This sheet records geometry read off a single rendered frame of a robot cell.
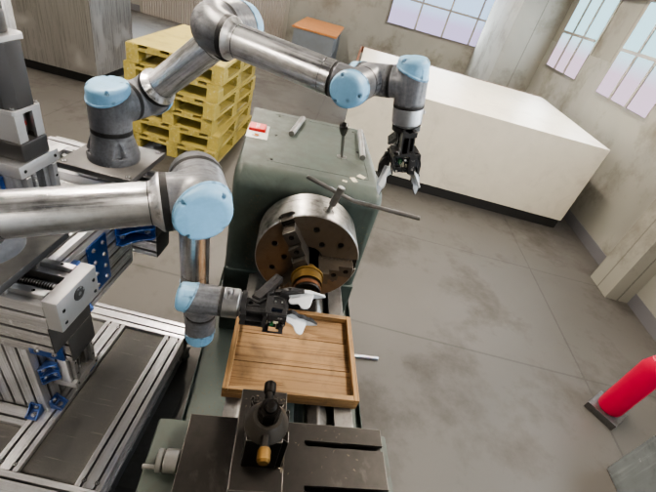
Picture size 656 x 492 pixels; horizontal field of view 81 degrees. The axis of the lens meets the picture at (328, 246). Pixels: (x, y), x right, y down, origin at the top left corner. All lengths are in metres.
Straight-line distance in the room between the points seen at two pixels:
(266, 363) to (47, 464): 0.95
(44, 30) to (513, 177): 5.37
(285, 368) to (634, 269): 3.48
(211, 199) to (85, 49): 4.89
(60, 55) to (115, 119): 4.49
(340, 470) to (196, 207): 0.61
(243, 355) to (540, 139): 3.87
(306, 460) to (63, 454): 1.10
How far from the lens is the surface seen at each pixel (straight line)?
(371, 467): 0.97
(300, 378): 1.13
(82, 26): 5.53
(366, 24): 9.16
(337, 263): 1.15
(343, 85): 0.86
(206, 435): 0.93
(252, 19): 1.15
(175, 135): 3.95
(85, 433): 1.85
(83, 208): 0.80
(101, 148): 1.35
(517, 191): 4.69
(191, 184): 0.77
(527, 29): 7.71
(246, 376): 1.11
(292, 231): 1.06
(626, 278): 4.21
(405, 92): 0.98
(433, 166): 4.36
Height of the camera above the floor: 1.81
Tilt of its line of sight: 36 degrees down
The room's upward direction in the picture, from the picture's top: 16 degrees clockwise
